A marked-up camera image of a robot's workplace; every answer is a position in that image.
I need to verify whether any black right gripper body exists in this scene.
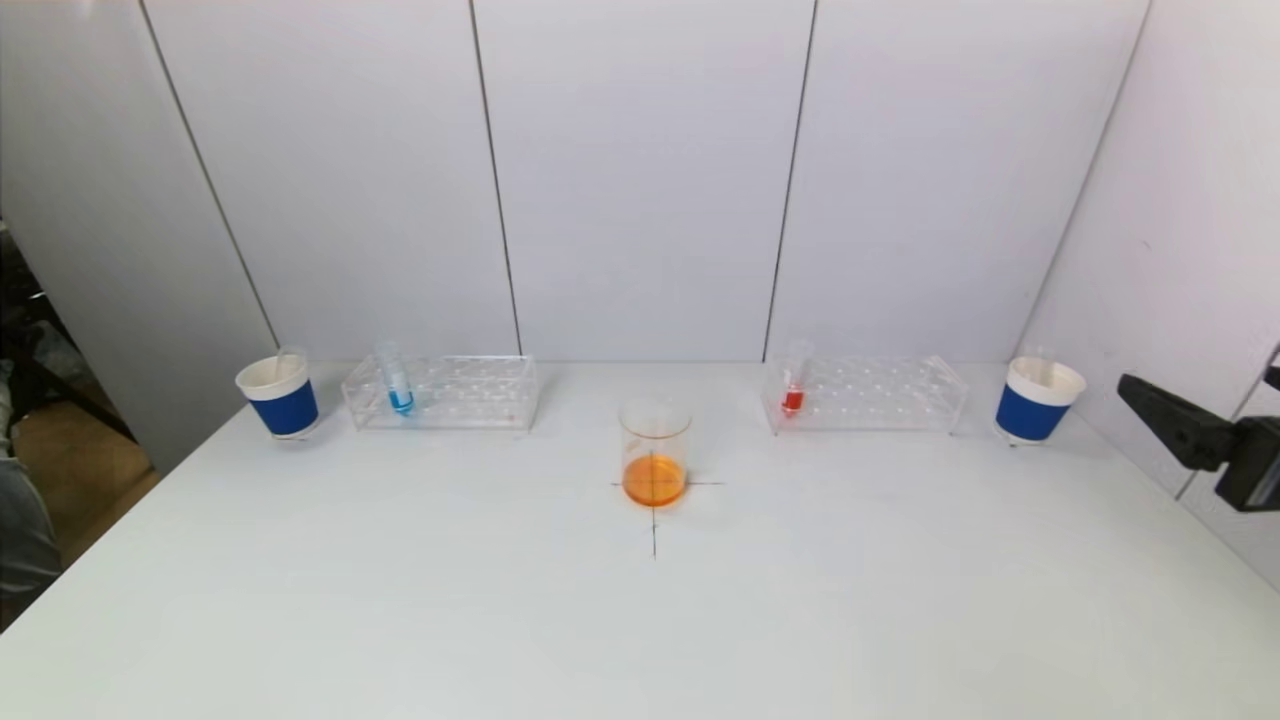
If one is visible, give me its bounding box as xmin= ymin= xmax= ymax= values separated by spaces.
xmin=1214 ymin=416 xmax=1280 ymax=512

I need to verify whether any clear acrylic test tube rack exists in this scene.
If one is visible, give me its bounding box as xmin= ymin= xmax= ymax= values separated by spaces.
xmin=762 ymin=350 xmax=971 ymax=436
xmin=342 ymin=355 xmax=541 ymax=434

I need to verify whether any test tube with red pigment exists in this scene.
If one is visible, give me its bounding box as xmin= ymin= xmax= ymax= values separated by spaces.
xmin=782 ymin=340 xmax=816 ymax=416

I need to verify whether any clear glass beaker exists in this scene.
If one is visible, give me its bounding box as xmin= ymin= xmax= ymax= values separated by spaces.
xmin=618 ymin=395 xmax=693 ymax=509

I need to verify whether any test tube with blue pigment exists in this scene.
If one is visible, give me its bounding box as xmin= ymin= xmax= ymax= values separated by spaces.
xmin=376 ymin=340 xmax=416 ymax=417

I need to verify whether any blue white paper cup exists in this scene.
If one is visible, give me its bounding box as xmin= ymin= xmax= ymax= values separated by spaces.
xmin=996 ymin=356 xmax=1088 ymax=446
xmin=234 ymin=354 xmax=321 ymax=441

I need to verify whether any dark tripod stand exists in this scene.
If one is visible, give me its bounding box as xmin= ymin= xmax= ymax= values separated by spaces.
xmin=0 ymin=225 xmax=136 ymax=446

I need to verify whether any grey blue cloth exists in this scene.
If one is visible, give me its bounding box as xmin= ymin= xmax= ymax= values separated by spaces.
xmin=0 ymin=460 xmax=61 ymax=601

